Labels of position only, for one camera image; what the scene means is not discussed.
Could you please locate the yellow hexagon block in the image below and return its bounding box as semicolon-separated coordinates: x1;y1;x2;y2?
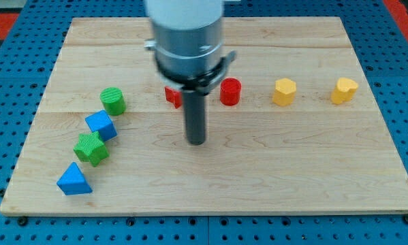
272;78;297;107

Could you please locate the yellow heart block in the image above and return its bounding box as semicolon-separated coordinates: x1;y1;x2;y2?
330;77;359;105

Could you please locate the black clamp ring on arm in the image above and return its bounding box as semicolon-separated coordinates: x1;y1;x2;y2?
144;39;238;95

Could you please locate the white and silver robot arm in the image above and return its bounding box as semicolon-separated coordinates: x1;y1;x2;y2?
144;0;223;80

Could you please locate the blue cube block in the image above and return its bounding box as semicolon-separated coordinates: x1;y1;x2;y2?
85;110;117;142

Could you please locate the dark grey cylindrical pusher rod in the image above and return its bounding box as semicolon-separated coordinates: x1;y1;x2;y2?
182;90;206;146

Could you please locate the green star block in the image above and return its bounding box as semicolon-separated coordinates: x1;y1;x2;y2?
73;131;110;167

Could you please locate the red block behind rod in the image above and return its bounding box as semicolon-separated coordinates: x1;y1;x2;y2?
164;86;183;109

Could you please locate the green cylinder block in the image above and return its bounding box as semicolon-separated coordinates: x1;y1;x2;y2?
99;87;126;116

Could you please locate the blue triangle block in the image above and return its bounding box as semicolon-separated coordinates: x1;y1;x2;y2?
57;162;93;195

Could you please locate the red cylinder block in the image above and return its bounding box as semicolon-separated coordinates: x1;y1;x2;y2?
220;78;242;106

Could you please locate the light wooden board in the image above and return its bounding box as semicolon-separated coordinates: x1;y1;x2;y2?
0;17;408;216

